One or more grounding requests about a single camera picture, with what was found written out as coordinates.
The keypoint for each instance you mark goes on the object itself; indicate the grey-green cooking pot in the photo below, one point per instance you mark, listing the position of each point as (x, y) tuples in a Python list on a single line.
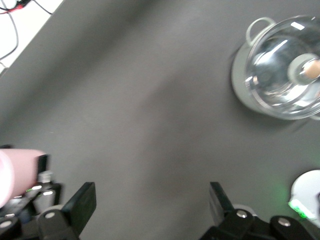
[(240, 82)]

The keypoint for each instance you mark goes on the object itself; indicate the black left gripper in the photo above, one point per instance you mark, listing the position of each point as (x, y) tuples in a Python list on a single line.
[(53, 197)]

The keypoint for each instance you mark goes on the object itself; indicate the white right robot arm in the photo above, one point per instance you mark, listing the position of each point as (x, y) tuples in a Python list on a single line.
[(307, 185)]

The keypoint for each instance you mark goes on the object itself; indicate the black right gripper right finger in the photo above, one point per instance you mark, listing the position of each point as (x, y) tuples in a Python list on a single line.
[(225, 225)]

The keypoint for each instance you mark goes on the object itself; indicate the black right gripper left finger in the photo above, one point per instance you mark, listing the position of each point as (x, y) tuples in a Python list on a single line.
[(72, 212)]

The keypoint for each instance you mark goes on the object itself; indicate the glass lid with wooden knob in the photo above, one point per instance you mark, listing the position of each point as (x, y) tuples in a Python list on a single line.
[(272, 62)]

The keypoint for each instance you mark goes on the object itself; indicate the dark grey table mat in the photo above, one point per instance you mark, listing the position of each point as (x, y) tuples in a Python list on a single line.
[(150, 100)]

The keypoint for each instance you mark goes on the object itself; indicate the pink plastic cup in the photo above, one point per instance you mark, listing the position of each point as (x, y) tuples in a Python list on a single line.
[(22, 172)]

